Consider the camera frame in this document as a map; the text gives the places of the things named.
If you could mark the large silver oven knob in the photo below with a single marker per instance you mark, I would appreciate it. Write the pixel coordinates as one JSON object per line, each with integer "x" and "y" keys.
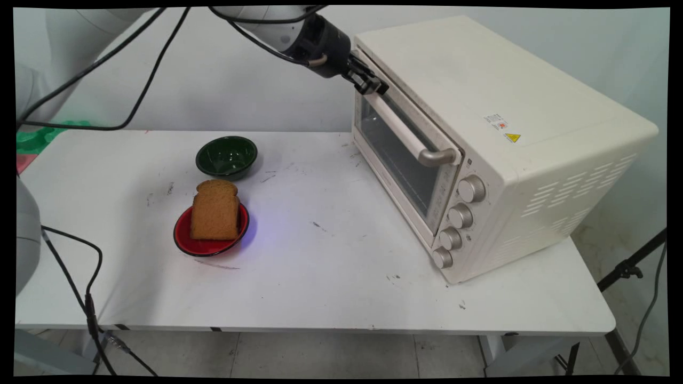
{"x": 472, "y": 189}

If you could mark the black table leg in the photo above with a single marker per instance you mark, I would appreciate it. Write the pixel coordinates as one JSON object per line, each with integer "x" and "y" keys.
{"x": 621, "y": 352}

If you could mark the red plate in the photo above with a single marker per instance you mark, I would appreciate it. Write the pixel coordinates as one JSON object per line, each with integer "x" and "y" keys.
{"x": 184, "y": 240}

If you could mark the brown bread slice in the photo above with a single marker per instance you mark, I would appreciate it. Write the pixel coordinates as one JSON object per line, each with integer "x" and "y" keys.
{"x": 215, "y": 216}

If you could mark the dark green bowl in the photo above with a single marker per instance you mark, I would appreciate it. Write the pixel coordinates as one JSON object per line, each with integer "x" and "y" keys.
{"x": 227, "y": 156}

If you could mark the pink foam mat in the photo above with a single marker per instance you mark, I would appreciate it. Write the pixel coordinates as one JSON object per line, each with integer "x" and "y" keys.
{"x": 22, "y": 162}

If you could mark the cream toaster oven body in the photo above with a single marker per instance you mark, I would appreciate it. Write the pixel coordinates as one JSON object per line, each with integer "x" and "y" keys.
{"x": 533, "y": 160}

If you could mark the green foam mat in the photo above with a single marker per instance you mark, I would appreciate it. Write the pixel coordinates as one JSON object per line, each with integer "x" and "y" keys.
{"x": 32, "y": 141}

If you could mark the grey table leg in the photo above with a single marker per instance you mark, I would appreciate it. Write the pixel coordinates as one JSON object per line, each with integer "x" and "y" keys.
{"x": 53, "y": 354}

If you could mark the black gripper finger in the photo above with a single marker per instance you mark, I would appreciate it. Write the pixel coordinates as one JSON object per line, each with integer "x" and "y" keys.
{"x": 376, "y": 87}
{"x": 367, "y": 69}

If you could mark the white table frame bracket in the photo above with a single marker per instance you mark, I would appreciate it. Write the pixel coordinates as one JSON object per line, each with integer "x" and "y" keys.
{"x": 512, "y": 354}

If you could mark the yellow warning sticker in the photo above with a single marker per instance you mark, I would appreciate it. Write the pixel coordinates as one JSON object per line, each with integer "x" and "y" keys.
{"x": 513, "y": 137}

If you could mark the white label sticker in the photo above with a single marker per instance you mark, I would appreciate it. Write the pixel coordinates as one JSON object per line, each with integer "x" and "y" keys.
{"x": 495, "y": 121}

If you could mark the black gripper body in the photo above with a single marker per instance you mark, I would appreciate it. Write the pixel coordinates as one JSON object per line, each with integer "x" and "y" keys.
{"x": 328, "y": 48}

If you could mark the black tripod stand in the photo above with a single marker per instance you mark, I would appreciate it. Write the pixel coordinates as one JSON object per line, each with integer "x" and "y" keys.
{"x": 624, "y": 272}

